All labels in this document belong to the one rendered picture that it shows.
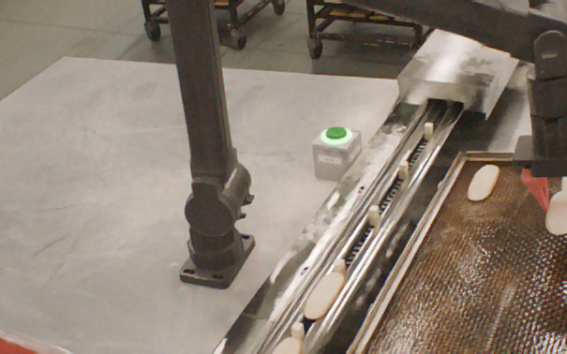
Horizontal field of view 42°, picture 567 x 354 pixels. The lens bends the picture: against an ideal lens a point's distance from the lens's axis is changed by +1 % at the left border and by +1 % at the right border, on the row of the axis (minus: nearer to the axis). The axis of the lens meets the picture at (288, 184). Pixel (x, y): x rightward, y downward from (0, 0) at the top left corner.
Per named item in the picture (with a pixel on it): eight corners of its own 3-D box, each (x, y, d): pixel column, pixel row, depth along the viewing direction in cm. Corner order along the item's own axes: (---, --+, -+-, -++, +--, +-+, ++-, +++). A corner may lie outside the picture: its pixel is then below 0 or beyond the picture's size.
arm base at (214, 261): (211, 235, 124) (178, 281, 115) (202, 196, 120) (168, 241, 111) (257, 242, 121) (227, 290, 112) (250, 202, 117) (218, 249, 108)
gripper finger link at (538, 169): (542, 197, 102) (536, 138, 97) (599, 197, 99) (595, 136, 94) (535, 225, 97) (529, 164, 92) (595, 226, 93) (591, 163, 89)
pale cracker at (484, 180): (480, 167, 120) (479, 160, 119) (503, 167, 118) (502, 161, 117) (463, 200, 112) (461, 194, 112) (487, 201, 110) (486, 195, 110)
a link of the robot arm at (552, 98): (524, 57, 91) (526, 76, 86) (585, 49, 89) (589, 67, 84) (529, 107, 94) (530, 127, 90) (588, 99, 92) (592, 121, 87)
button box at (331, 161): (331, 171, 143) (327, 122, 137) (368, 178, 140) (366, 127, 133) (313, 194, 137) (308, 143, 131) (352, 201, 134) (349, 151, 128)
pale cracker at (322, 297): (326, 271, 109) (326, 265, 108) (350, 277, 107) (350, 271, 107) (297, 316, 102) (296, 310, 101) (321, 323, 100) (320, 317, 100)
